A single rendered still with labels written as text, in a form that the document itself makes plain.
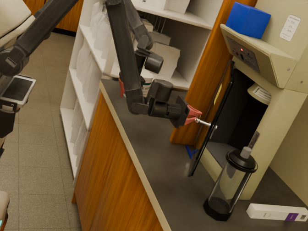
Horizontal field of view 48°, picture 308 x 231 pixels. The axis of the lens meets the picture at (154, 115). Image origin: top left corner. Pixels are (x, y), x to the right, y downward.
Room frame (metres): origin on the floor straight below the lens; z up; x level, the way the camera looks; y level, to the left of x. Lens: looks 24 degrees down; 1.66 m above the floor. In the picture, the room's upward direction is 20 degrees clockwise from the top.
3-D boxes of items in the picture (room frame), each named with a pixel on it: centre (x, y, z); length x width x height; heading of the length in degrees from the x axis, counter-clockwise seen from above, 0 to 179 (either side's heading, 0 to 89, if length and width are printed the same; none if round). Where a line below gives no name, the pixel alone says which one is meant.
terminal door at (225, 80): (1.23, -0.20, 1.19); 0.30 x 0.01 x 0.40; 176
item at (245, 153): (1.02, -0.32, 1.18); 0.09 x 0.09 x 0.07
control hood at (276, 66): (1.23, -0.24, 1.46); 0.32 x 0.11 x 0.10; 28
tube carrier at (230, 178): (1.02, -0.32, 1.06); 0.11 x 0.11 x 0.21
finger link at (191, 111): (1.16, -0.12, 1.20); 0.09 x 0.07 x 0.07; 118
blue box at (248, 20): (1.30, -0.20, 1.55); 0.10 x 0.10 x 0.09; 28
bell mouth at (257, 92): (1.28, -0.39, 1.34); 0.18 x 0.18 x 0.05
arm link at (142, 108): (1.10, 0.03, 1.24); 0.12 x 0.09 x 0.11; 102
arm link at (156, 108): (1.10, 0.00, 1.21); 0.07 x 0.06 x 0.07; 118
